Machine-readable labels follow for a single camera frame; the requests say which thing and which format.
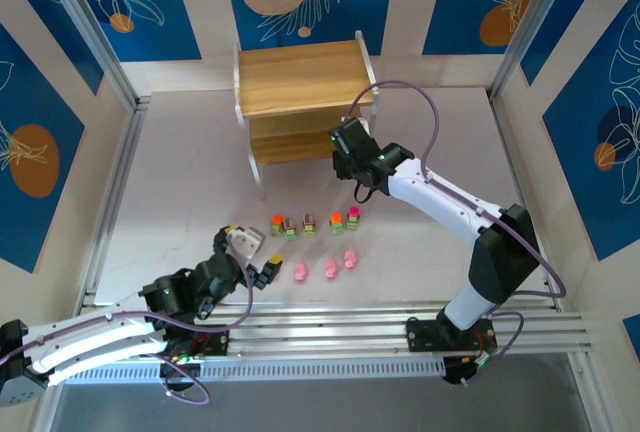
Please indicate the aluminium frame post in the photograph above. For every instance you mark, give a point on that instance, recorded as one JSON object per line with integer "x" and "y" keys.
{"x": 534, "y": 27}
{"x": 92, "y": 27}

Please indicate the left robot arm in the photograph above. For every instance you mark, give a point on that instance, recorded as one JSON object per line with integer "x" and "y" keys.
{"x": 100, "y": 347}

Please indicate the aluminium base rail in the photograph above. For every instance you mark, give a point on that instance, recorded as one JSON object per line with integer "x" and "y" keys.
{"x": 325, "y": 324}

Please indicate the wooden two-tier shelf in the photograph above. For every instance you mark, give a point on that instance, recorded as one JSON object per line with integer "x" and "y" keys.
{"x": 300, "y": 77}

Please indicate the orange-capped green block toy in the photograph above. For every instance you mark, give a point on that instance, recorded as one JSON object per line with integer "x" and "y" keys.
{"x": 276, "y": 224}
{"x": 336, "y": 222}

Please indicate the aluminium side rail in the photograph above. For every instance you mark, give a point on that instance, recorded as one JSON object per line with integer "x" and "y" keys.
{"x": 507, "y": 142}
{"x": 114, "y": 192}

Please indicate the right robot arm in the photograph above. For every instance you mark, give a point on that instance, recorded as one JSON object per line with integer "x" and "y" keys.
{"x": 450, "y": 202}

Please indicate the grey-topped green block toy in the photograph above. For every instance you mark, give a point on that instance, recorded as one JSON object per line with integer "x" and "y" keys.
{"x": 290, "y": 228}
{"x": 308, "y": 224}

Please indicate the magenta-capped green block toy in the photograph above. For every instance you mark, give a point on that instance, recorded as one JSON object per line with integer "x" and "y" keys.
{"x": 354, "y": 218}

